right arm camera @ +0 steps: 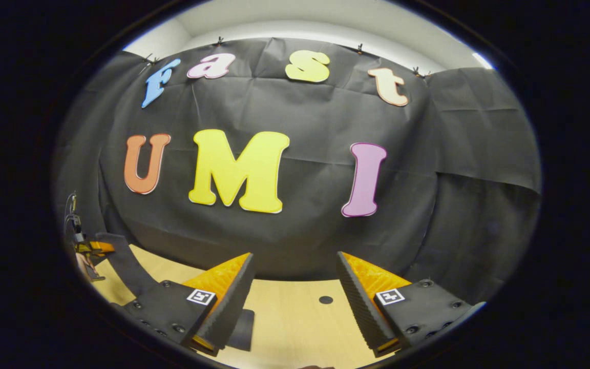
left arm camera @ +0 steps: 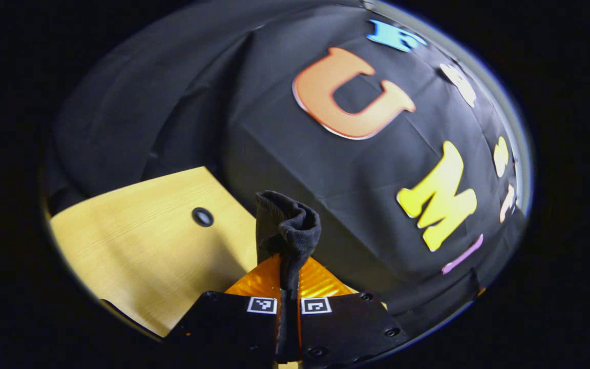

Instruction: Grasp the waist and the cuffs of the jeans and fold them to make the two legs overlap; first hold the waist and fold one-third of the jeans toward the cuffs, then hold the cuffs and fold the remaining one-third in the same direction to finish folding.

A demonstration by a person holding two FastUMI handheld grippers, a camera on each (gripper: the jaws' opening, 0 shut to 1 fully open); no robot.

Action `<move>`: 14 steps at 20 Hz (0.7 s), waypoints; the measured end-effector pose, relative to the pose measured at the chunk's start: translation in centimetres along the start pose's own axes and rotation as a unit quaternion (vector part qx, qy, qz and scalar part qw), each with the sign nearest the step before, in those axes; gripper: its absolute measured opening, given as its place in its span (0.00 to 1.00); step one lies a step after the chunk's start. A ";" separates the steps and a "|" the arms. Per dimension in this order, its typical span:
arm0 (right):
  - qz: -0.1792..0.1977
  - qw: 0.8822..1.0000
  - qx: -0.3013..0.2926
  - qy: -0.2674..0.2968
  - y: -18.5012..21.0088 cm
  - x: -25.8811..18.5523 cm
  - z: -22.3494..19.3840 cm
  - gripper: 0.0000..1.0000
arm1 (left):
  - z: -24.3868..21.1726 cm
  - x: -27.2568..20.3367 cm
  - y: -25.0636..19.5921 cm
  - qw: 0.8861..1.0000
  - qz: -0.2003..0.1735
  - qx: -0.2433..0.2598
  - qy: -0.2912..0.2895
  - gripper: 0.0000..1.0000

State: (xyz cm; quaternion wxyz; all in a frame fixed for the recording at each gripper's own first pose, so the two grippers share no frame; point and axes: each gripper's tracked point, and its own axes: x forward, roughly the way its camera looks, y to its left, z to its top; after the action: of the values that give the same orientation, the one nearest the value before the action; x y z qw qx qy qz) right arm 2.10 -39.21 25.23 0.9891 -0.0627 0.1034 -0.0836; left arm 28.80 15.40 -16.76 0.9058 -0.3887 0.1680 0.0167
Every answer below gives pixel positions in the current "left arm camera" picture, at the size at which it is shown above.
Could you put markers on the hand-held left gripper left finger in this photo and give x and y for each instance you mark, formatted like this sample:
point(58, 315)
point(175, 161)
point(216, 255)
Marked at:
point(223, 328)

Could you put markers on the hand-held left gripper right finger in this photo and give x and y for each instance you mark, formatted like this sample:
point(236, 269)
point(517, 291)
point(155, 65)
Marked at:
point(346, 328)

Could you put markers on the black jeans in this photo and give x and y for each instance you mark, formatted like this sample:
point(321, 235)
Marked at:
point(287, 225)

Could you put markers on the black backdrop cloth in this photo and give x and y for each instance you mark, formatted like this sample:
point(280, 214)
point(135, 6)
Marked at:
point(274, 128)

